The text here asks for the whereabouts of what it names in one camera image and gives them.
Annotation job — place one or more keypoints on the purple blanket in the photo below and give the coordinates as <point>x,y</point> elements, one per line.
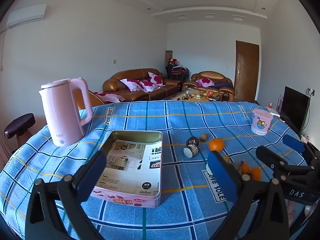
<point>223,83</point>

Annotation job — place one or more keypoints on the floral cloth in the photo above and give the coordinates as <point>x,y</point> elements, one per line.
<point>108,97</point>

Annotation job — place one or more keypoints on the tall floor vase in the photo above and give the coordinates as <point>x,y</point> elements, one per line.
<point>169,56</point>

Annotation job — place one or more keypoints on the purple round fruit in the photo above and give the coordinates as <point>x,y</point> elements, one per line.
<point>193,140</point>

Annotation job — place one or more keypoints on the pink cartoon bucket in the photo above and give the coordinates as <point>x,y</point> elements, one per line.
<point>261,123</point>

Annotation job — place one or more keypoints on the dark padded stool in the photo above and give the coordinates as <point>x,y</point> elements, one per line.
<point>20,123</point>

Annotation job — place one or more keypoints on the pink standing board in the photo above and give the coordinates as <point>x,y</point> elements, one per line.
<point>280,103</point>

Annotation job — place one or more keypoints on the black flat television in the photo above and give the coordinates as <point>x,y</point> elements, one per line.
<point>295,107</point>

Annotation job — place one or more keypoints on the large orange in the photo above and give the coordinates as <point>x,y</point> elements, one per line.
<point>216,145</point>

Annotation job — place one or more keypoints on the blue plaid tablecloth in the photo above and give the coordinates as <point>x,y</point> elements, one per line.
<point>150,120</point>

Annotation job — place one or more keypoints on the white wall air conditioner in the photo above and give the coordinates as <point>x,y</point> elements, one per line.
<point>26,15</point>

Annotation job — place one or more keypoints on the brown wooden door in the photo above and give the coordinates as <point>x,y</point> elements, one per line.
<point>246,72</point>

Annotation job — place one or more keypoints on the red plush toy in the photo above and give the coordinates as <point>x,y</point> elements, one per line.
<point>173,60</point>

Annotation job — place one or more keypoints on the small orange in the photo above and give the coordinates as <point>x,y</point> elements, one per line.
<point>245,168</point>
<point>256,174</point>

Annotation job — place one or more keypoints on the person's right forearm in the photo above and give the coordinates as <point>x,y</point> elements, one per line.
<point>297,208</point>

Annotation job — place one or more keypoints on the pile of assorted snacks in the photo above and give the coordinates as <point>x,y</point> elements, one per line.
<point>202,95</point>

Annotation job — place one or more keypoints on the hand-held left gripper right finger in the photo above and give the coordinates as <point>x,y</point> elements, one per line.
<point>222,177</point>

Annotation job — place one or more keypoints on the white floral pillow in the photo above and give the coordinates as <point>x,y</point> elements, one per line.
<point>156,78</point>
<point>205,82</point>
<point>149,86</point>
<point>130,84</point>

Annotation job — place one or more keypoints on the brown leather three-seat sofa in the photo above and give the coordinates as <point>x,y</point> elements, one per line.
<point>130,73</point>

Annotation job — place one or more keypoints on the printed paper liner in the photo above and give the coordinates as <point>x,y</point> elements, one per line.
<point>130,165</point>

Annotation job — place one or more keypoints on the pink metal tin box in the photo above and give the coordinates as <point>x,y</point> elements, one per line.
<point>125,197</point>

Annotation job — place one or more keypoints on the brown leather armchair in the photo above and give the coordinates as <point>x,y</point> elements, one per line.
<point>212,75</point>

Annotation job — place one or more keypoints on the brown leather recliner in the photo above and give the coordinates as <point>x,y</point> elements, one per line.
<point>83,101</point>

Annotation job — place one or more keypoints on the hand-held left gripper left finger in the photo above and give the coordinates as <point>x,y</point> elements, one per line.
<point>92,175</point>

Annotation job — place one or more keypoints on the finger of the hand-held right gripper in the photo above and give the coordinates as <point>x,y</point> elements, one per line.
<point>292,142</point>
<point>272,160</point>

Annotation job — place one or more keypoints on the pink electric kettle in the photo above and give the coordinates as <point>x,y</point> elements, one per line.
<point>62,115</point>

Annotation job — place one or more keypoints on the wooden coffee table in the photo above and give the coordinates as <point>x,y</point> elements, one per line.
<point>181,95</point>

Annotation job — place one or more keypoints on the stacked black chairs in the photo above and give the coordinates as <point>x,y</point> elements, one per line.
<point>176,72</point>

